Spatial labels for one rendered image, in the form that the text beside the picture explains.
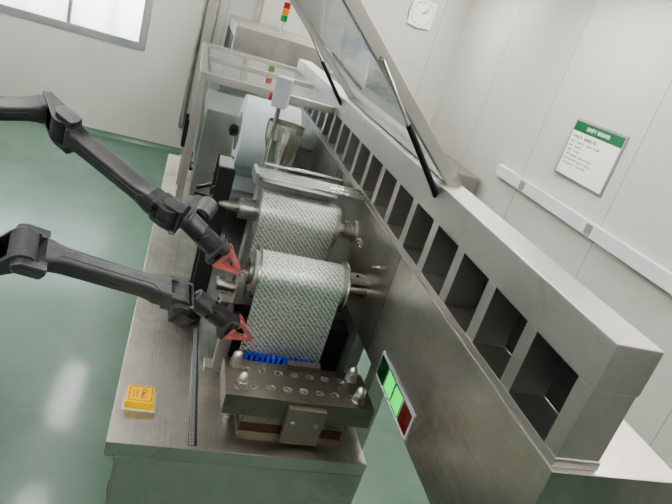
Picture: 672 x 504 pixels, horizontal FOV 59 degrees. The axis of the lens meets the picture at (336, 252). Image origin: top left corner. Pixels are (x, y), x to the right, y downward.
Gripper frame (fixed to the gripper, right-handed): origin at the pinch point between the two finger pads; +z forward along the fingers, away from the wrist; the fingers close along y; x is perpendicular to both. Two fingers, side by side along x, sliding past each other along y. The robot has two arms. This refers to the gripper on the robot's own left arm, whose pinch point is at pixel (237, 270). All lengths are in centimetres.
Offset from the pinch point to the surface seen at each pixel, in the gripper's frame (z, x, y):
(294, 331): 22.3, 1.2, 6.8
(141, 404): 4.9, -36.8, 20.2
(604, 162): 188, 187, -225
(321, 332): 27.9, 6.6, 6.6
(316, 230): 11.6, 22.0, -16.2
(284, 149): -3, 27, -64
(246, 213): -5.3, 8.9, -19.9
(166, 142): 15, -103, -551
